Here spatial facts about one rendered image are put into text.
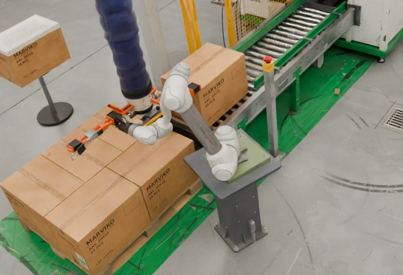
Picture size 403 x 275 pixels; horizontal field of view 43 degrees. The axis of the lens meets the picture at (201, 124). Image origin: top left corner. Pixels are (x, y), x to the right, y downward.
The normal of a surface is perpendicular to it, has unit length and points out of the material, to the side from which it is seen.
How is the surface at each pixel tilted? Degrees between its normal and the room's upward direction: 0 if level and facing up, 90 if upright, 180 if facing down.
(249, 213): 90
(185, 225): 0
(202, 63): 0
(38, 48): 90
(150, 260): 0
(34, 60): 90
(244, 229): 90
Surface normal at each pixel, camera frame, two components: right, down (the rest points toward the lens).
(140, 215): 0.76, 0.33
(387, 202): -0.14, -0.76
